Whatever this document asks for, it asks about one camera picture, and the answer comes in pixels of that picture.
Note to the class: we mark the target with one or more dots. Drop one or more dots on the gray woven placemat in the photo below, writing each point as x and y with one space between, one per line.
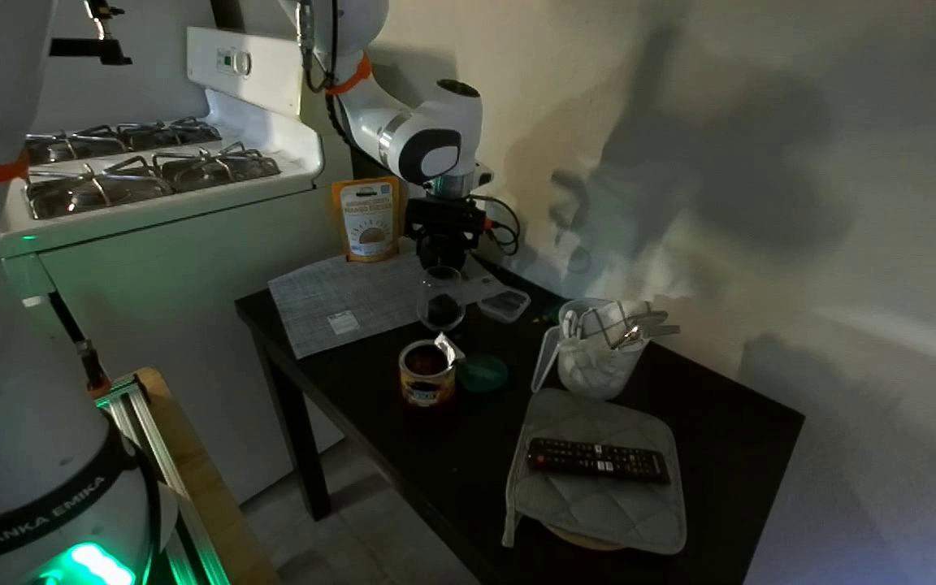
350 294

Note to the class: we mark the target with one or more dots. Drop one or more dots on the black remote control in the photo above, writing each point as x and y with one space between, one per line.
601 459

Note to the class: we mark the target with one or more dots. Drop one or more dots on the white stove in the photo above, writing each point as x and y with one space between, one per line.
178 303

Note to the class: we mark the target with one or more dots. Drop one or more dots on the aluminium frame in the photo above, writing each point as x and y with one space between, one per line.
155 434

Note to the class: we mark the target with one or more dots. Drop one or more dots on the clear drinking glass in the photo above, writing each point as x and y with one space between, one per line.
445 309

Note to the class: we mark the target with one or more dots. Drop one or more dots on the metal whisk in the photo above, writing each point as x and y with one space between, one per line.
626 323

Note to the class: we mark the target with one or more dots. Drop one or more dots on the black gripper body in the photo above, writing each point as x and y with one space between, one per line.
445 219

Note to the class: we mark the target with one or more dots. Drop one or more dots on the black metal rod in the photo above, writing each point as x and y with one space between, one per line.
78 344

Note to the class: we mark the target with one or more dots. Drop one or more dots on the clear measuring pitcher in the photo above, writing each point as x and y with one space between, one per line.
601 361

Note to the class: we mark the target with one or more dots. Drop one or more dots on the gray quilted pot holder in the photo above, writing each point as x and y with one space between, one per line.
601 506

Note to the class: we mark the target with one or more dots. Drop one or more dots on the black camera boom bar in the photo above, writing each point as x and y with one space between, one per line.
90 50

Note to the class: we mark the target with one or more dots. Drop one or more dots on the white paper label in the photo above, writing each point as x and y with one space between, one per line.
342 323

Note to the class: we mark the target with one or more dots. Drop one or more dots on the wooden stand board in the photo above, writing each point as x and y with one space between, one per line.
202 476

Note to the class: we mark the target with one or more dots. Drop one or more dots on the orange snack pouch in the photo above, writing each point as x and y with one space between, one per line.
368 221

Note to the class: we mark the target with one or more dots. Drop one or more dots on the black table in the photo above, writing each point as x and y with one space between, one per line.
457 458

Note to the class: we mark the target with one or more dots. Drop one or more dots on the white spoon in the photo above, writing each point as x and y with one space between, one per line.
448 345

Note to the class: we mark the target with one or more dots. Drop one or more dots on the green round lid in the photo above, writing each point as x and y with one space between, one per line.
481 375

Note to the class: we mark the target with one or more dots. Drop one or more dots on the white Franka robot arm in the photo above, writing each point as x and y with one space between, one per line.
15 458

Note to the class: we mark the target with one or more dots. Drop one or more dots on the black stove burner grate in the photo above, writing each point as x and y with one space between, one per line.
214 168
57 148
78 193
162 135

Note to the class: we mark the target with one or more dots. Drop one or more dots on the clear plastic container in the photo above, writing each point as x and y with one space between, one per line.
505 303

